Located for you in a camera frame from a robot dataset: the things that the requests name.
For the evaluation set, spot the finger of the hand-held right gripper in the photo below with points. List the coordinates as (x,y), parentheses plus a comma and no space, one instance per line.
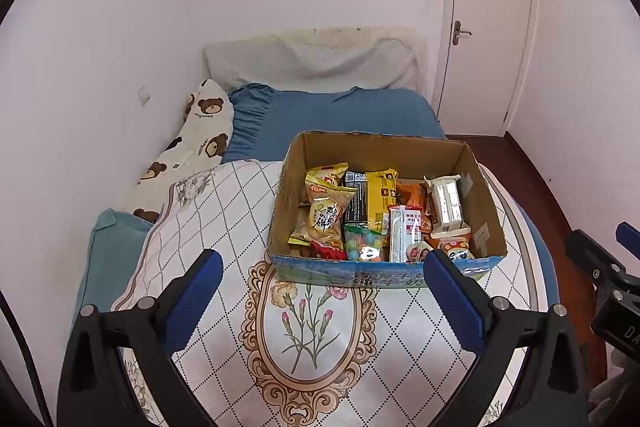
(592,257)
(631,239)

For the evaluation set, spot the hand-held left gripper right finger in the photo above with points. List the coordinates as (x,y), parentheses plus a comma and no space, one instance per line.
(452,302)

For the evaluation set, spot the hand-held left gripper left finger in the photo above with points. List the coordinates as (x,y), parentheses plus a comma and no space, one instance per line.
(197,297)

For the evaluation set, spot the orange panda snack packet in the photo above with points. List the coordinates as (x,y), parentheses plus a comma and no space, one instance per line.
(457,249)

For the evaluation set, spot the small white picture snack packet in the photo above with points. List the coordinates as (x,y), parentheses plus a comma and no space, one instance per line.
(417,252)

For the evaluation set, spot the long red and white packet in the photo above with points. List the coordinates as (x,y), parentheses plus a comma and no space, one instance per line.
(402,234)

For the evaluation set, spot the clear packet of white bars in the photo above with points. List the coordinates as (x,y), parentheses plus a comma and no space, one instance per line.
(447,207)

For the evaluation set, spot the colourful candy bag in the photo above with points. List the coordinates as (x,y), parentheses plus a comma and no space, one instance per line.
(365,247)

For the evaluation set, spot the red snack packet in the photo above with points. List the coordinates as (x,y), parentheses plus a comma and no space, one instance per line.
(325,251)

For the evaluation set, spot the yellow and beige snack packet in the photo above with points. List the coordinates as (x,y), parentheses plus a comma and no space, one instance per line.
(327,217)

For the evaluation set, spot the cardboard box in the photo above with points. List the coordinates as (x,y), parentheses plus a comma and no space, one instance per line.
(380,152)

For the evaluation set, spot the light blue cloth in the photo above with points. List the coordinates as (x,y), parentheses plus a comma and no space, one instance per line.
(115,252)

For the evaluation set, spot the plain orange snack packet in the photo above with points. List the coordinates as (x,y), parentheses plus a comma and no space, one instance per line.
(412,197)

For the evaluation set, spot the floral quilted mat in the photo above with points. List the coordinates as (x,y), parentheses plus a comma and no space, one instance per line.
(310,347)

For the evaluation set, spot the black and yellow snack packet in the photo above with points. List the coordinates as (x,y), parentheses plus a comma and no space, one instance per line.
(372,202)

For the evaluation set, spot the small yellow panda snack packet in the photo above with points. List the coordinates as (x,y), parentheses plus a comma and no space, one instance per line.
(327,173)

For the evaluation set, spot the bear print pillow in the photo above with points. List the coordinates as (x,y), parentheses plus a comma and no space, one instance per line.
(205,117)

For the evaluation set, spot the blue bedsheet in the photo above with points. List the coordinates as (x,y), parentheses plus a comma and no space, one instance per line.
(325,117)

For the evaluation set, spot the white door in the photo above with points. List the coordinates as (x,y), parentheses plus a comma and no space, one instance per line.
(487,22)

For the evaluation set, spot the white padded headboard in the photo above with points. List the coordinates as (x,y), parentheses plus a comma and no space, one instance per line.
(315,57)

